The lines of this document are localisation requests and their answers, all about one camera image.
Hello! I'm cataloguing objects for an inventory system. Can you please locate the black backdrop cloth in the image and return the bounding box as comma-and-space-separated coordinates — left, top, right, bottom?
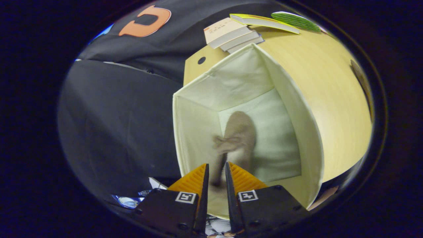
58, 0, 281, 200

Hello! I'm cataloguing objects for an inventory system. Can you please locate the blue printed picture board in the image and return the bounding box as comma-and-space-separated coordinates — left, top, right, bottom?
112, 190, 146, 209

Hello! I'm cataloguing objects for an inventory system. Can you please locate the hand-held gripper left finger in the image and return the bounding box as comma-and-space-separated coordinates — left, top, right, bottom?
132, 163, 210, 238

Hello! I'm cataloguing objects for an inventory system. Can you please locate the beige cover book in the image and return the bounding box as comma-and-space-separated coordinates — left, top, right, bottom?
204, 18, 253, 49

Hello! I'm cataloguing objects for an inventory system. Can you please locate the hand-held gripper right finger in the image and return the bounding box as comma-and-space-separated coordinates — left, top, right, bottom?
225, 162, 310, 236

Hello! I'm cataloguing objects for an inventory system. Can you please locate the watermelon slice plush toy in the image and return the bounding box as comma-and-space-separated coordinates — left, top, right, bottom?
271, 11, 322, 33

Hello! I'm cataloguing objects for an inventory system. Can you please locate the blue cover book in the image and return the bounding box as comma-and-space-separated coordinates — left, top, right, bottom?
227, 36, 265, 54

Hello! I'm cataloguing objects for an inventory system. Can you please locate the cream fabric storage box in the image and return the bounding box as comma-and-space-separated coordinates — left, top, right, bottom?
173, 43, 325, 220

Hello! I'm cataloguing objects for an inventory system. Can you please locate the yellow book with red emblem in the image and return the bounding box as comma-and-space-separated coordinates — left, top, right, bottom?
230, 14, 301, 35

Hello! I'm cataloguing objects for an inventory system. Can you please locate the white thin book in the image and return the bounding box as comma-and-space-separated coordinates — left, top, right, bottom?
220, 30, 260, 52

